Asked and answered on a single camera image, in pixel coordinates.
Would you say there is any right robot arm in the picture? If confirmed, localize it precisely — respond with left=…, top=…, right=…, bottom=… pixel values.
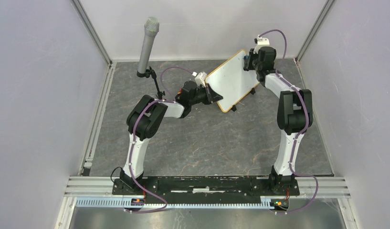
left=243, top=46, right=312, bottom=195

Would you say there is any black microphone tripod stand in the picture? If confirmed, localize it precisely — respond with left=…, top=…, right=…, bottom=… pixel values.
left=145, top=66, right=165, bottom=100

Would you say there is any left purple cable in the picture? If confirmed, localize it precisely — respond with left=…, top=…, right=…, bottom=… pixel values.
left=124, top=66, right=195, bottom=214

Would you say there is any grey microphone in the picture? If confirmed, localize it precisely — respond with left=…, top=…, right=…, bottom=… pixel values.
left=137, top=17, right=160, bottom=78

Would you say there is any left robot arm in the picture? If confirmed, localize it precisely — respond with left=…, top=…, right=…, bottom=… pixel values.
left=112, top=81, right=223, bottom=195

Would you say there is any slotted cable duct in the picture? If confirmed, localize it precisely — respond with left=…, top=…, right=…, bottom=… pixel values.
left=75, top=197, right=288, bottom=210

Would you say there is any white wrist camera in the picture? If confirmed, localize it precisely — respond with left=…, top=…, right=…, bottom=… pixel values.
left=254, top=37, right=270, bottom=47
left=192, top=72, right=208, bottom=87

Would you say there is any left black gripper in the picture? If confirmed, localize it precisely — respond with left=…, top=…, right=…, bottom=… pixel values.
left=190, top=84, right=223, bottom=106

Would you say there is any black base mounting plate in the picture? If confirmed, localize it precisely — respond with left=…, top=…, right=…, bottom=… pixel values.
left=112, top=176, right=300, bottom=205

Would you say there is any purple cable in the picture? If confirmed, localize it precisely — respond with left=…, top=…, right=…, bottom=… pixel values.
left=259, top=29, right=319, bottom=216
left=124, top=66, right=195, bottom=214

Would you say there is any white whiteboard with wooden frame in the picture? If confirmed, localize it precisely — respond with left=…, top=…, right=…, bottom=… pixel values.
left=205, top=49, right=259, bottom=113

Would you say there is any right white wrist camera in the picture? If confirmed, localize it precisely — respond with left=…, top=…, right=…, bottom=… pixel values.
left=254, top=37, right=270, bottom=47

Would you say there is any aluminium frame rail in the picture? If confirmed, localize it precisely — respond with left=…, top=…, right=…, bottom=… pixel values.
left=64, top=177, right=351, bottom=199

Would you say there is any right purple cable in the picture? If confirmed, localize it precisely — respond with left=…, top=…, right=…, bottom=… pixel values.
left=259, top=29, right=319, bottom=216

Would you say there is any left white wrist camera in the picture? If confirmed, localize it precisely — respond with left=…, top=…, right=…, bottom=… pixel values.
left=192, top=72, right=208, bottom=87

